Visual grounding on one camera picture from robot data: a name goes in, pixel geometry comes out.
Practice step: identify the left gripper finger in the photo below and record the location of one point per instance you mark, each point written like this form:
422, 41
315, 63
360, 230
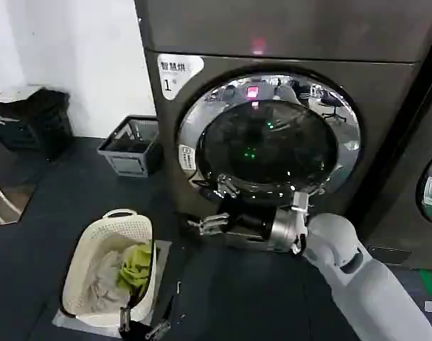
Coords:
155, 329
124, 319

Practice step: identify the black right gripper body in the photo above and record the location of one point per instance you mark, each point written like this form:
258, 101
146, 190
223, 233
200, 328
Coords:
253, 222

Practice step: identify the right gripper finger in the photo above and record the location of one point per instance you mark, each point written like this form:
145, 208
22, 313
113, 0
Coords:
213, 223
227, 185

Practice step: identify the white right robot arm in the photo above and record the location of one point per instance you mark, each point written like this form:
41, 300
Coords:
361, 270

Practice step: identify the pale grey cloth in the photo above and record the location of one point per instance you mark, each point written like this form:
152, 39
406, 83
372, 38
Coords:
102, 277

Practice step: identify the green cloth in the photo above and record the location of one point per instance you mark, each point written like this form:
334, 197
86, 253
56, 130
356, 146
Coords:
134, 266

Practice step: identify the white perforated laundry basket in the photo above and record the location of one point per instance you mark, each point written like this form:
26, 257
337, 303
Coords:
95, 231

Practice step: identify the dark grey plastic bin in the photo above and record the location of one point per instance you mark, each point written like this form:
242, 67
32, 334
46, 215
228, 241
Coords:
130, 160

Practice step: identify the round chrome glass dryer door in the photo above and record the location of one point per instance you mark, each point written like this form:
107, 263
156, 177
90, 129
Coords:
344, 142

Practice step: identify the plain grey dryer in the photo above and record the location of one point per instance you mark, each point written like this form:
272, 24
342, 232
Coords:
397, 177

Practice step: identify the grey dryer with number sticker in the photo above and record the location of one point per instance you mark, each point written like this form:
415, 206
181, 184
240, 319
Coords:
273, 28

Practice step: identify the black slatted crate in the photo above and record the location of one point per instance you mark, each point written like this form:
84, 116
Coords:
42, 120

